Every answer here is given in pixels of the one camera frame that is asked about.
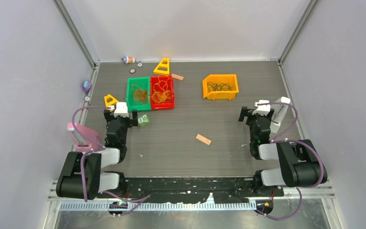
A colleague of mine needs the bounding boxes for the orange string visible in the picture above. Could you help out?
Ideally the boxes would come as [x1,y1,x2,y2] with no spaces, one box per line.
[131,83,149,105]

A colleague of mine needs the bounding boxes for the yellow string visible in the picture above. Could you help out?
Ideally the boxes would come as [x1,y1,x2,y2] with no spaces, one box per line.
[152,75,173,104]

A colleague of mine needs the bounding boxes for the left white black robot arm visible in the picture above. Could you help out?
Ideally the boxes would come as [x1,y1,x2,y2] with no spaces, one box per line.
[56,109,138,201]

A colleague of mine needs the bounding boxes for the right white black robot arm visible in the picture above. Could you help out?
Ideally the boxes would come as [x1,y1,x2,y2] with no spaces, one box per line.
[238,103,328,196]

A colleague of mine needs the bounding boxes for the green owl toy block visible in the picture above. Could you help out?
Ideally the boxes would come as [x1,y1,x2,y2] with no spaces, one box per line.
[138,114,150,126]

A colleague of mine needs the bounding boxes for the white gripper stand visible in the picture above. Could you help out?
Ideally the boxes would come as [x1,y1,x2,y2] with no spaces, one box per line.
[270,104,288,133]

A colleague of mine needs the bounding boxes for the yellow triangle block near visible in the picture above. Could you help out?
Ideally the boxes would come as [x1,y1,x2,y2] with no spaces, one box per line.
[104,94,118,107]

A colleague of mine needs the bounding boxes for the yellow triangle block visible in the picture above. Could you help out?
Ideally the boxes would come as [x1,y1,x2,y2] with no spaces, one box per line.
[153,58,170,76]
[104,94,118,107]

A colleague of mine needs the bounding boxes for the pink gripper stand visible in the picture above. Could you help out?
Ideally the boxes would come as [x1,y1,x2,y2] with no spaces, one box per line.
[67,123,102,152]

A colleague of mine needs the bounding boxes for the green plastic bin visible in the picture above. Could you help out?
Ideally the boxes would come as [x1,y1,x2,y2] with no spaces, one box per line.
[126,77,151,112]

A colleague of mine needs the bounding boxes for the orange plastic bin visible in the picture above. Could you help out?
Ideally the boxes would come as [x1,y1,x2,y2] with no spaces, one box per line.
[202,74,239,101]

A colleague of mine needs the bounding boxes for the purple toy block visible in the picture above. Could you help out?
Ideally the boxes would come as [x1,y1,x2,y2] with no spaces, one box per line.
[81,80,92,93]

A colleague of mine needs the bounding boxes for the red plastic bin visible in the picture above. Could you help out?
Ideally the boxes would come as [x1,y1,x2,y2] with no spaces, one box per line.
[150,75,175,110]

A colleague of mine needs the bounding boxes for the tan wooden block near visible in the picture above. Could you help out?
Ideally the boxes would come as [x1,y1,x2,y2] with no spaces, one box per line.
[195,134,212,146]

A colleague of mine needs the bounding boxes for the tan wooden block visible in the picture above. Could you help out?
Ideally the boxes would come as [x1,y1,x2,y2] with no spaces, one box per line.
[171,73,184,81]
[195,134,212,146]

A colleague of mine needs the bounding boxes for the yellow triangle block far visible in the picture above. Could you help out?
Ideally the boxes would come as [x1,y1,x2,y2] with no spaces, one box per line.
[153,58,170,76]

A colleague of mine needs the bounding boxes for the small toy figurine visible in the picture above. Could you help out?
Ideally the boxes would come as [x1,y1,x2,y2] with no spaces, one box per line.
[121,56,136,64]

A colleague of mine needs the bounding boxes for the tan wooden block far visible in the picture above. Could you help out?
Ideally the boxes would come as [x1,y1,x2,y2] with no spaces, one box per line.
[171,73,184,81]

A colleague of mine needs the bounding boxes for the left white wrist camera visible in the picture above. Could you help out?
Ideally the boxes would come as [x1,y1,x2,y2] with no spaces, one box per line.
[107,102,129,118]

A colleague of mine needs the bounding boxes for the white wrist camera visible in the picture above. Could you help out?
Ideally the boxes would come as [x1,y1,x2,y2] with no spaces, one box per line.
[107,102,129,118]
[252,100,271,116]

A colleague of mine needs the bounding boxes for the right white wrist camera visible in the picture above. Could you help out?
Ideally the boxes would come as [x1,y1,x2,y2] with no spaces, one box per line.
[252,100,271,116]

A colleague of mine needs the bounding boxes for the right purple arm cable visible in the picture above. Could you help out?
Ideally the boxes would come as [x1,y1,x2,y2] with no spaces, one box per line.
[255,102,325,220]

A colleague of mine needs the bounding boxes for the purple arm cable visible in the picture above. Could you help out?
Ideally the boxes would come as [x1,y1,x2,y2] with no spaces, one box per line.
[255,102,325,220]
[71,105,151,217]

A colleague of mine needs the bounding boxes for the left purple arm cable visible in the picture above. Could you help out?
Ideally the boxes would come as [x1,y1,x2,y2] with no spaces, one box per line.
[71,105,151,217]

